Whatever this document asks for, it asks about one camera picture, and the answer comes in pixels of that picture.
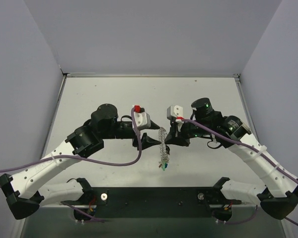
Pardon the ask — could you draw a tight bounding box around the metal disc with keyrings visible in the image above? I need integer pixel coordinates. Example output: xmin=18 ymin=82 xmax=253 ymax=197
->
xmin=158 ymin=127 xmax=170 ymax=168

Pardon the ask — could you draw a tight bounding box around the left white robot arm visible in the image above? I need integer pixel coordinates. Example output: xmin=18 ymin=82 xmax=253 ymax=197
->
xmin=0 ymin=104 xmax=161 ymax=220

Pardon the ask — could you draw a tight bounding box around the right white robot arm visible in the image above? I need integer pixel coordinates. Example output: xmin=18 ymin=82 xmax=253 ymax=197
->
xmin=164 ymin=98 xmax=298 ymax=220

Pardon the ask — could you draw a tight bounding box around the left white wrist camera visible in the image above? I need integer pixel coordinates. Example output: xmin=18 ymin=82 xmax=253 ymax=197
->
xmin=131 ymin=105 xmax=151 ymax=130

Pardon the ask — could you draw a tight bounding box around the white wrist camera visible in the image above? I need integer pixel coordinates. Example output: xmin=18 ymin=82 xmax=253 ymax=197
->
xmin=131 ymin=105 xmax=151 ymax=130
xmin=167 ymin=105 xmax=184 ymax=122

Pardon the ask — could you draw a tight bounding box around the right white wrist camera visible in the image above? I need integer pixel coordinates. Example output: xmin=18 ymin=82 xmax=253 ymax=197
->
xmin=167 ymin=105 xmax=184 ymax=122

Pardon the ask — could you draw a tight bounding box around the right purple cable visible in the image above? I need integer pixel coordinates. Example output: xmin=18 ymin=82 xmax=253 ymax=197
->
xmin=181 ymin=119 xmax=298 ymax=229

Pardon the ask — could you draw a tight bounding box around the purple cable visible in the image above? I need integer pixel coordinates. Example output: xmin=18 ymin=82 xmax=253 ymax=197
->
xmin=181 ymin=119 xmax=298 ymax=229
xmin=0 ymin=108 xmax=142 ymax=224

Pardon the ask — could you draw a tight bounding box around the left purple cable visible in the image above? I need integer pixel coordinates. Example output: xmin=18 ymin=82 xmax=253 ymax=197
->
xmin=0 ymin=108 xmax=142 ymax=224

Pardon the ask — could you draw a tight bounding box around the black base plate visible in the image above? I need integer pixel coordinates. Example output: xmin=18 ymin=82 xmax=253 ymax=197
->
xmin=70 ymin=187 xmax=241 ymax=219

